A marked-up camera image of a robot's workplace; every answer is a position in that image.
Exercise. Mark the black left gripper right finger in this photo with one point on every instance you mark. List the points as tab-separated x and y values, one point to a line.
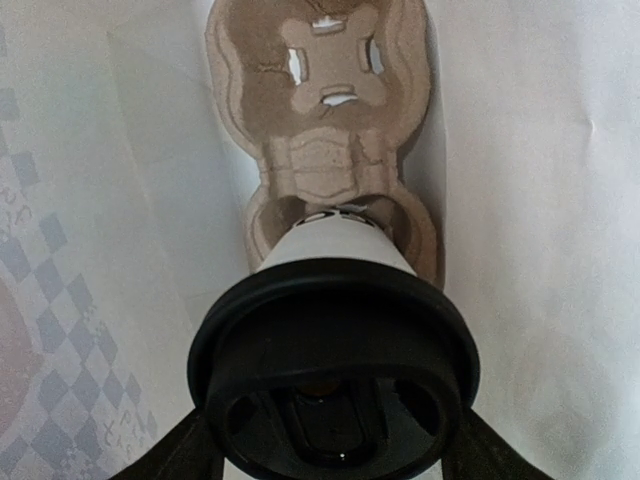
478	452

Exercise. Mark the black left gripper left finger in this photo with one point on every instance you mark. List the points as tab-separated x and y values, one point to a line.
187	452

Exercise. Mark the blue checkered paper bag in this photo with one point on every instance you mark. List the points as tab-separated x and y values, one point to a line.
123	197

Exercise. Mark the brown pulp cup carrier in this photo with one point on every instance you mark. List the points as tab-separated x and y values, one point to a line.
323	96

